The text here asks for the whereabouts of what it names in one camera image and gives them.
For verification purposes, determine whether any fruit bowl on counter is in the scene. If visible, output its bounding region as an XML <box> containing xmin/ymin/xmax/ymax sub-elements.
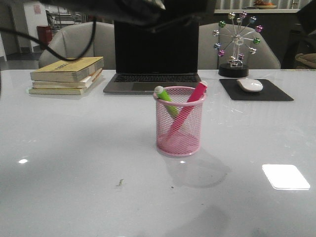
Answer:
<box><xmin>254</xmin><ymin>0</ymin><xmax>277</xmax><ymax>9</ymax></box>

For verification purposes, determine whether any grey chair behind laptop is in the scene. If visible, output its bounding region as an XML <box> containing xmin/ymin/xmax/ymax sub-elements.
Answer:
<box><xmin>48</xmin><ymin>22</ymin><xmax>116</xmax><ymax>70</ymax></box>

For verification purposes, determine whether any yellow top book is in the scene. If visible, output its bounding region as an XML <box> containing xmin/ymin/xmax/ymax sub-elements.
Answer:
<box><xmin>30</xmin><ymin>56</ymin><xmax>104</xmax><ymax>82</ymax></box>

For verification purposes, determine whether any black cable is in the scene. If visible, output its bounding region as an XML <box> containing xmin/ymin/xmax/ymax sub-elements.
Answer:
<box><xmin>0</xmin><ymin>17</ymin><xmax>97</xmax><ymax>62</ymax></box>

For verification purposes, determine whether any bottom book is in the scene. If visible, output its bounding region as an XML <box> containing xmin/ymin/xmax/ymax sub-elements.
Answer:
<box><xmin>28</xmin><ymin>86</ymin><xmax>91</xmax><ymax>95</ymax></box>

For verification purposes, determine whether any ferris wheel desk ornament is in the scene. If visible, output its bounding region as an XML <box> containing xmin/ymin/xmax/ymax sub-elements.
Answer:
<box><xmin>213</xmin><ymin>10</ymin><xmax>263</xmax><ymax>78</ymax></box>

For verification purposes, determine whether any brown cushioned sofa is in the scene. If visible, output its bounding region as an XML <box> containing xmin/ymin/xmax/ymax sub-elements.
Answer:
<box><xmin>295</xmin><ymin>53</ymin><xmax>316</xmax><ymax>69</ymax></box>

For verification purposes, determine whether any red trash bin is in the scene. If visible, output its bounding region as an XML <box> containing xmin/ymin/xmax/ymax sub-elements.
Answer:
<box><xmin>37</xmin><ymin>25</ymin><xmax>52</xmax><ymax>46</ymax></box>

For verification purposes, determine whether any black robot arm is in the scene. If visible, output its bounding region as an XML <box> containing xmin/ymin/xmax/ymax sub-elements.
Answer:
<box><xmin>40</xmin><ymin>0</ymin><xmax>216</xmax><ymax>32</ymax></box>

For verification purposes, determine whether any grey chair behind ornament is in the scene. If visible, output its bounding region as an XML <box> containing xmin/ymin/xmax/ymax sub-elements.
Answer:
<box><xmin>198</xmin><ymin>23</ymin><xmax>280</xmax><ymax>70</ymax></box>

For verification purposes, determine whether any black mouse pad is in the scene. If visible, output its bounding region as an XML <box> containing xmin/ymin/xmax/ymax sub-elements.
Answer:
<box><xmin>219</xmin><ymin>79</ymin><xmax>294</xmax><ymax>101</ymax></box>

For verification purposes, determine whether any pink mesh pen holder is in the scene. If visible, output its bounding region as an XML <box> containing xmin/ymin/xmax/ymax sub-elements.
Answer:
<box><xmin>153</xmin><ymin>83</ymin><xmax>206</xmax><ymax>157</ymax></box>

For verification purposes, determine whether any grey laptop computer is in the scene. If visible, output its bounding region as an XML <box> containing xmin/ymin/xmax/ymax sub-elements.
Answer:
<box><xmin>103</xmin><ymin>21</ymin><xmax>200</xmax><ymax>94</ymax></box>

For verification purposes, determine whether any middle book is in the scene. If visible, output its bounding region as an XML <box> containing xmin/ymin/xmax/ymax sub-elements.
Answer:
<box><xmin>33</xmin><ymin>69</ymin><xmax>103</xmax><ymax>89</ymax></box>

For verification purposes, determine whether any white computer mouse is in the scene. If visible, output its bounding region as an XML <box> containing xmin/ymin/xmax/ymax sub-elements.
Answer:
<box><xmin>237</xmin><ymin>78</ymin><xmax>263</xmax><ymax>92</ymax></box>

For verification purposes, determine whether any green highlighter pen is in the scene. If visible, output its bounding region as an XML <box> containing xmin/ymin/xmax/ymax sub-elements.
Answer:
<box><xmin>154</xmin><ymin>85</ymin><xmax>180</xmax><ymax>119</ymax></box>

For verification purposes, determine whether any pink highlighter pen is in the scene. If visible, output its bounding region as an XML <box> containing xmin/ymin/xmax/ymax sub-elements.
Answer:
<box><xmin>166</xmin><ymin>81</ymin><xmax>208</xmax><ymax>141</ymax></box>

